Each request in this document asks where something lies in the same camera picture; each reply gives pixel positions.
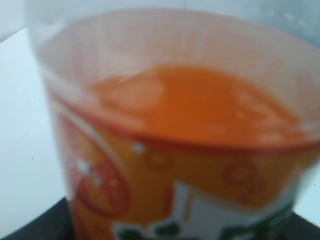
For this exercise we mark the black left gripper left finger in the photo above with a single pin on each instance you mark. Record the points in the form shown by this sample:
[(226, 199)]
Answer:
[(54, 224)]

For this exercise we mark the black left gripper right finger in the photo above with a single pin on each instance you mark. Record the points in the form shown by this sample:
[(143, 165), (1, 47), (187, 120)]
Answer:
[(300, 229)]

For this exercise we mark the orange soda plastic bottle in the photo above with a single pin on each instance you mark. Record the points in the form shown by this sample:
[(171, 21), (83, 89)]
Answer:
[(181, 119)]

